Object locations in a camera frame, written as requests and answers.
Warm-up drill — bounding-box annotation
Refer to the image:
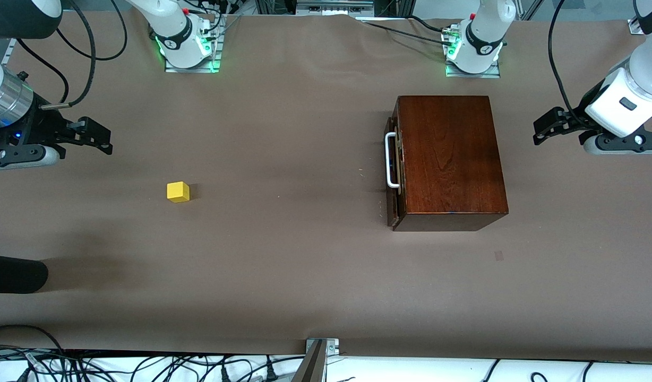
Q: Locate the yellow cube block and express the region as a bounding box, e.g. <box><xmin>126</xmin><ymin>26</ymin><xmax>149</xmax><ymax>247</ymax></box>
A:
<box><xmin>167</xmin><ymin>181</ymin><xmax>191</xmax><ymax>203</ymax></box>

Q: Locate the wooden drawer with white handle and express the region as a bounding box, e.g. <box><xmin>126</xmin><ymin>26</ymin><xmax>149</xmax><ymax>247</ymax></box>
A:
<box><xmin>384</xmin><ymin>103</ymin><xmax>407</xmax><ymax>229</ymax></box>

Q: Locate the dark brown wooden cabinet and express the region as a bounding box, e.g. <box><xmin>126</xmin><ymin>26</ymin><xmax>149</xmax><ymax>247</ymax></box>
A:
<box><xmin>395</xmin><ymin>95</ymin><xmax>510</xmax><ymax>232</ymax></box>

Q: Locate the black cylindrical object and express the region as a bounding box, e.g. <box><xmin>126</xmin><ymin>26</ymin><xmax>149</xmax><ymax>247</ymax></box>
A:
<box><xmin>0</xmin><ymin>254</ymin><xmax>49</xmax><ymax>294</ymax></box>

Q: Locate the brown table cover sheet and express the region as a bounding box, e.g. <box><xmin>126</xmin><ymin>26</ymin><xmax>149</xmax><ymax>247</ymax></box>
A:
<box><xmin>0</xmin><ymin>11</ymin><xmax>652</xmax><ymax>362</ymax></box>

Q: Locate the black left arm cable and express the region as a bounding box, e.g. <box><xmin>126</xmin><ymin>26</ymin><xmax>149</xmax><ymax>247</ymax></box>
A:
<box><xmin>548</xmin><ymin>0</ymin><xmax>587</xmax><ymax>127</ymax></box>

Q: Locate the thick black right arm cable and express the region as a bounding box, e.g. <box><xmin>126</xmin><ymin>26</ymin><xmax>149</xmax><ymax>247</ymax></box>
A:
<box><xmin>39</xmin><ymin>0</ymin><xmax>97</xmax><ymax>109</ymax></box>
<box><xmin>15</xmin><ymin>0</ymin><xmax>128</xmax><ymax>104</ymax></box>

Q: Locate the aluminium arm base plate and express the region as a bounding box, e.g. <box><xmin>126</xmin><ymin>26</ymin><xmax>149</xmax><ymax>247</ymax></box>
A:
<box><xmin>164</xmin><ymin>15</ymin><xmax>223</xmax><ymax>74</ymax></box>
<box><xmin>445</xmin><ymin>21</ymin><xmax>502</xmax><ymax>79</ymax></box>

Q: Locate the aluminium frame structure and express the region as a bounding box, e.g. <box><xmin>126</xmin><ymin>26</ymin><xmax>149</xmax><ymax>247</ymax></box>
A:
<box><xmin>254</xmin><ymin>0</ymin><xmax>411</xmax><ymax>16</ymax></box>

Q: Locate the black plug cable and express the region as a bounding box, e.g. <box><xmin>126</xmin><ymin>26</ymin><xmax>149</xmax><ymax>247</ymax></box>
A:
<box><xmin>262</xmin><ymin>357</ymin><xmax>305</xmax><ymax>382</ymax></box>
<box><xmin>219</xmin><ymin>358</ymin><xmax>263</xmax><ymax>382</ymax></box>

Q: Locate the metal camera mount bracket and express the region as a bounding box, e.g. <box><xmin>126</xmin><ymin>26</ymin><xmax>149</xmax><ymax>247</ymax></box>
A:
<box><xmin>291</xmin><ymin>337</ymin><xmax>340</xmax><ymax>382</ymax></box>

